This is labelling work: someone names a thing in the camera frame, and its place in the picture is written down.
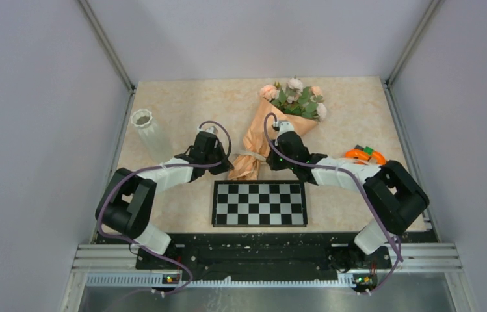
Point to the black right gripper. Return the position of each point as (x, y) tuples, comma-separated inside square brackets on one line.
[(272, 160)]

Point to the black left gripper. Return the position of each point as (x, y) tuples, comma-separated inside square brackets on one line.
[(223, 168)]

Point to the flower bouquet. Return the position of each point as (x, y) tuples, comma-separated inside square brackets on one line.
[(300, 105)]

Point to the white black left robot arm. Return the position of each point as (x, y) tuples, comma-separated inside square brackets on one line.
[(126, 205)]

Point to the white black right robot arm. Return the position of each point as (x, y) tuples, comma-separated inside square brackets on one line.
[(392, 195)]

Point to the black white checkerboard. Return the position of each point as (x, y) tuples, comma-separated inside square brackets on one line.
[(259, 204)]

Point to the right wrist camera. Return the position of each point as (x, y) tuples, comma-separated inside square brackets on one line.
[(283, 126)]

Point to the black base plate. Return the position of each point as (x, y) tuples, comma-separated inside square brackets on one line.
[(259, 256)]

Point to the aluminium frame rail right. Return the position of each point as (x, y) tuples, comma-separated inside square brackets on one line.
[(414, 101)]

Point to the aluminium front rail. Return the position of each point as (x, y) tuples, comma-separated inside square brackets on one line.
[(118, 265)]

